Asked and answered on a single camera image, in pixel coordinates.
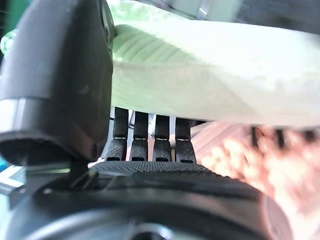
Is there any wooden slatted cabbage crate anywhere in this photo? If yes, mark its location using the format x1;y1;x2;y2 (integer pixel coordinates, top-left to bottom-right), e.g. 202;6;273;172
192;122;320;226

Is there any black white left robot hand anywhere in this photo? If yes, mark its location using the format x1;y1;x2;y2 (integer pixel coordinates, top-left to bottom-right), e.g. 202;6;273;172
0;0;293;240

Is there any green white napa cabbage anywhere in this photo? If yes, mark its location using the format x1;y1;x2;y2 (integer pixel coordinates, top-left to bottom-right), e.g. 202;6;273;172
107;0;320;126

